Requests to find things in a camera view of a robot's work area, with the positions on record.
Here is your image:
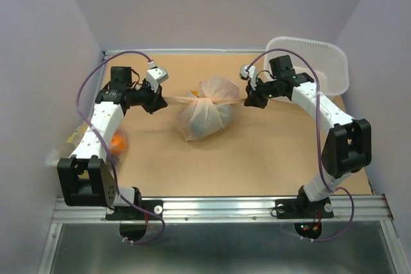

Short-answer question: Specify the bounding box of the translucent banana-print plastic bag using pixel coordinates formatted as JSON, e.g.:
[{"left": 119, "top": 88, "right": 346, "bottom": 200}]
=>
[{"left": 165, "top": 77, "right": 243, "bottom": 141}]

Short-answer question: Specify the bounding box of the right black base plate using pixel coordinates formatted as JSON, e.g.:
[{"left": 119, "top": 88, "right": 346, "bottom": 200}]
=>
[{"left": 270, "top": 198, "right": 334, "bottom": 240}]

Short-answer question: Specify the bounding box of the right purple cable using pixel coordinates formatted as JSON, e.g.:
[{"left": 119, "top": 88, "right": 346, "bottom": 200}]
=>
[{"left": 247, "top": 48, "right": 355, "bottom": 243}]

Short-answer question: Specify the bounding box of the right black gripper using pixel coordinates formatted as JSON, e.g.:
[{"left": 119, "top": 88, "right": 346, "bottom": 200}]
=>
[{"left": 248, "top": 76, "right": 284, "bottom": 109}]

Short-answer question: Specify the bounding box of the white plastic bin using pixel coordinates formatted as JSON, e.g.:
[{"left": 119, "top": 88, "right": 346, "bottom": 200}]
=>
[{"left": 266, "top": 36, "right": 349, "bottom": 100}]

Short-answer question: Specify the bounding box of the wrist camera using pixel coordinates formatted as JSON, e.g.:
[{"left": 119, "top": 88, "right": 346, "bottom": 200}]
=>
[
  {"left": 146, "top": 67, "right": 169, "bottom": 92},
  {"left": 240, "top": 65, "right": 258, "bottom": 90}
]

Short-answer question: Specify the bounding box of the filled plastic bag at left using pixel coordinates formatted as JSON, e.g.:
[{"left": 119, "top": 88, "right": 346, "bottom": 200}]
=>
[{"left": 45, "top": 123, "right": 128, "bottom": 171}]

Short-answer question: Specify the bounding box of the aluminium rail frame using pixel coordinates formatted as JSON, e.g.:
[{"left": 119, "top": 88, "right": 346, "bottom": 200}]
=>
[{"left": 50, "top": 60, "right": 407, "bottom": 273}]

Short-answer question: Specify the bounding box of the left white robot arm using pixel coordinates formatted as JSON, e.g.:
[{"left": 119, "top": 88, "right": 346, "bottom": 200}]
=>
[{"left": 57, "top": 62, "right": 168, "bottom": 219}]

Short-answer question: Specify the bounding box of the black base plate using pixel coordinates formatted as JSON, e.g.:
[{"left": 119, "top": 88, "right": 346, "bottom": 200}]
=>
[
  {"left": 270, "top": 198, "right": 334, "bottom": 240},
  {"left": 105, "top": 199, "right": 165, "bottom": 245}
]

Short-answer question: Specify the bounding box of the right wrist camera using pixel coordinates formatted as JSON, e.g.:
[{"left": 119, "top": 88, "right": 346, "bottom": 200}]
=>
[{"left": 240, "top": 65, "right": 258, "bottom": 90}]

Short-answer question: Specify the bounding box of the purple cable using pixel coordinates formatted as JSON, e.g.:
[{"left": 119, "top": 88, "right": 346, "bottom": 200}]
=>
[
  {"left": 76, "top": 50, "right": 166, "bottom": 245},
  {"left": 247, "top": 48, "right": 355, "bottom": 243}
]

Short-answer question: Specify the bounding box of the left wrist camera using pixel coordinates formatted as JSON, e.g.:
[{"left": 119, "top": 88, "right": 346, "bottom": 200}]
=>
[{"left": 146, "top": 67, "right": 169, "bottom": 92}]

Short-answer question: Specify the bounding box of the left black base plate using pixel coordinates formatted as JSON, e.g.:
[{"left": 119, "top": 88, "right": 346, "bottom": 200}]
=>
[{"left": 105, "top": 199, "right": 165, "bottom": 245}]

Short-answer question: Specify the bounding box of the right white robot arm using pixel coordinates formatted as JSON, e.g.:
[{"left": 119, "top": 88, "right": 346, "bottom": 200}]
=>
[{"left": 240, "top": 55, "right": 372, "bottom": 219}]

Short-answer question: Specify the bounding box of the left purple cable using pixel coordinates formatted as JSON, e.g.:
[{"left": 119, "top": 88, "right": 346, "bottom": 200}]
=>
[{"left": 76, "top": 50, "right": 166, "bottom": 245}]

